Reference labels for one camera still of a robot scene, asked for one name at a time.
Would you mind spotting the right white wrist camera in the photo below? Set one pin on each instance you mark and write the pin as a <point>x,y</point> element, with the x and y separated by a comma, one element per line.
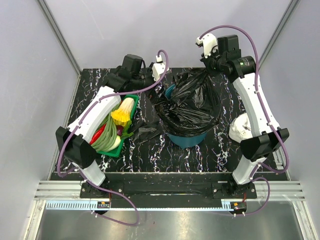
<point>209,44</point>

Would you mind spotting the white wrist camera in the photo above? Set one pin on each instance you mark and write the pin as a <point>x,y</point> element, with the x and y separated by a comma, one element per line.
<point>159,69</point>
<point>209,44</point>

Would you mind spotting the purple onion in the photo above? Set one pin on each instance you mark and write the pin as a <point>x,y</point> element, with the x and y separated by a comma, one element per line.
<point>119,129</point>

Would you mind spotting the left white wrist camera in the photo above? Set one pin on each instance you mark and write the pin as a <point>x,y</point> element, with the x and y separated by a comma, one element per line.
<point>159,69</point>

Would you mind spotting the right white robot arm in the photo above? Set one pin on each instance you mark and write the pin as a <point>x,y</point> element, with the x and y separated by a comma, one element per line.
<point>257,149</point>

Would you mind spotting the aluminium frame rail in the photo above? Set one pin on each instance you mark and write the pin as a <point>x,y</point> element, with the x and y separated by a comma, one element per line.
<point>280,190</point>

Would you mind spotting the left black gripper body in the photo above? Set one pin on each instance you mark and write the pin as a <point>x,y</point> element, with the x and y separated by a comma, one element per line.
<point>141,81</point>

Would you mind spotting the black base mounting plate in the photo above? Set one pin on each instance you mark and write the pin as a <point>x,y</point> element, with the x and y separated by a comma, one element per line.
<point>212,185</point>

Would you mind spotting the white round vegetable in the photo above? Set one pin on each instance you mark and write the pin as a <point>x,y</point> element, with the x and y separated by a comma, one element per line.
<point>115,144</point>

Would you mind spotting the black trash bag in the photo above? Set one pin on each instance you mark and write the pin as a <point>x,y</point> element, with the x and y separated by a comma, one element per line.
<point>144,132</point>
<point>194,106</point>

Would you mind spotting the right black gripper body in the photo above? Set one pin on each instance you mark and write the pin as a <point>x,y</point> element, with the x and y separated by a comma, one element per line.
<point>214,61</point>

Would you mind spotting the red chili pepper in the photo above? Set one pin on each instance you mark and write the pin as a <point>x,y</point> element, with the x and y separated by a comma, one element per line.
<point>98,133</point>

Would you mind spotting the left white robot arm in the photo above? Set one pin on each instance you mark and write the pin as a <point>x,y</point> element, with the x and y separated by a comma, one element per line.
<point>73,140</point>

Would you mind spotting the green vegetable basket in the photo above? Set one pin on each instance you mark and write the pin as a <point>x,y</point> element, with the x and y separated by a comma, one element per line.
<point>125,134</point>

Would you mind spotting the teal trash bin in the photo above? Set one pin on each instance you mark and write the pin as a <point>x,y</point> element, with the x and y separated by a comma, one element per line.
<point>187,141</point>

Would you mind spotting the yellow white napa cabbage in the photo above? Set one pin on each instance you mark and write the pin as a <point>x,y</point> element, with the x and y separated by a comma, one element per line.
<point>122,115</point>

